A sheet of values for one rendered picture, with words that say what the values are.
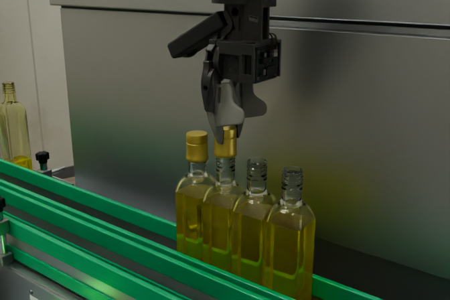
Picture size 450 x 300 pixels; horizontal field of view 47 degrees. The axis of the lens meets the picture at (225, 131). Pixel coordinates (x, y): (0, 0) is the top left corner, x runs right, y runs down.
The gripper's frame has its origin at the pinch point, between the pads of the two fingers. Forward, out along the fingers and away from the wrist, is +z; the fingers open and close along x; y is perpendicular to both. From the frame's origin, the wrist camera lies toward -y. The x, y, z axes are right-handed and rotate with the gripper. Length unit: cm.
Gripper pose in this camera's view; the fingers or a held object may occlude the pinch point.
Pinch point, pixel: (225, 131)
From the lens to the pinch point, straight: 77.8
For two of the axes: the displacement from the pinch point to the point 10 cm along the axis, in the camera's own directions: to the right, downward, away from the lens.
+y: 8.1, 1.7, -5.6
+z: 0.0, 9.6, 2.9
